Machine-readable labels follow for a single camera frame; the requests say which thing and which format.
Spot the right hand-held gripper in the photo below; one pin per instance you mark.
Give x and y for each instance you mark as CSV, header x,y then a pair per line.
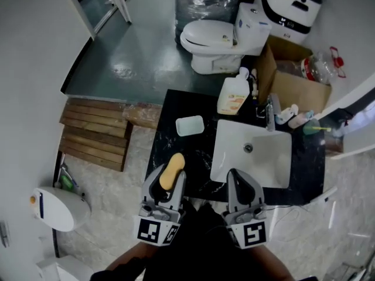
x,y
250,230

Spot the yellow-green toothbrush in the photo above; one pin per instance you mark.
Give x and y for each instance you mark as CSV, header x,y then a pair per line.
x,y
322,128

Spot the metal sink drain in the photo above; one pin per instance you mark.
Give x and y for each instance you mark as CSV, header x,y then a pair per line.
x,y
248,147

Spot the white toilet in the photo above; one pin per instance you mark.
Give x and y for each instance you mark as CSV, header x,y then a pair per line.
x,y
211,37

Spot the white and black appliance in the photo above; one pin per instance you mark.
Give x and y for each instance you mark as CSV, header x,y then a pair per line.
x,y
288,7

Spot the chrome faucet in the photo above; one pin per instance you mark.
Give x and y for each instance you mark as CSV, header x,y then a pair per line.
x,y
271,113

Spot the person's black clothing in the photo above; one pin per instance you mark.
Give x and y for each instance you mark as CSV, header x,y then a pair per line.
x,y
202,244

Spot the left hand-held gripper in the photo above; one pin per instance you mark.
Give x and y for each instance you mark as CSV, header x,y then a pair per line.
x,y
152,228

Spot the brown cardboard box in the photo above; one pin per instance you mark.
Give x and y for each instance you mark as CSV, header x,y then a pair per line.
x,y
293,89

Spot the small white bottle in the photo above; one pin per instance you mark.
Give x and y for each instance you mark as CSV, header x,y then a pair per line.
x,y
285,114

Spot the yellow bar of soap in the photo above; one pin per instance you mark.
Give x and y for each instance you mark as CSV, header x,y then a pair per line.
x,y
173,168

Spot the white oval lidded bin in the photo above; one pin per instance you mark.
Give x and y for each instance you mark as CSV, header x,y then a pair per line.
x,y
60,209

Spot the white pump bottle orange label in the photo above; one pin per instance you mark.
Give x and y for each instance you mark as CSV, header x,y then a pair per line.
x,y
233,97

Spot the person's left forearm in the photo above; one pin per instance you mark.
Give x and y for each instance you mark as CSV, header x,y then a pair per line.
x,y
132,256

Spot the plastic-wrapped grey bundle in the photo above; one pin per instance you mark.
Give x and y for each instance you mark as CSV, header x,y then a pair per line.
x,y
202,4

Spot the pale green soap dish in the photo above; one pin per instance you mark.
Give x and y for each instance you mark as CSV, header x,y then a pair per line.
x,y
190,125

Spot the pink bottle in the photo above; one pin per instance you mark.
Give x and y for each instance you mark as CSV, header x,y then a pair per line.
x,y
296,120

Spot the wooden slat platform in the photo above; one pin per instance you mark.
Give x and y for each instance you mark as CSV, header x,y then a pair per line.
x,y
93,133

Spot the white square sink basin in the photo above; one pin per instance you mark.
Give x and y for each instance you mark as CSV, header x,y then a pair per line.
x,y
263,162

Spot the clear plastic bottle red label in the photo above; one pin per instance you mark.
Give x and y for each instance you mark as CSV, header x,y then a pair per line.
x,y
319,66

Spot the green cup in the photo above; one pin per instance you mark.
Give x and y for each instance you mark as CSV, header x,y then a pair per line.
x,y
310,127

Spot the green plastic bottle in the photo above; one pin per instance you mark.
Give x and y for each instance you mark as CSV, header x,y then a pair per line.
x,y
66,182

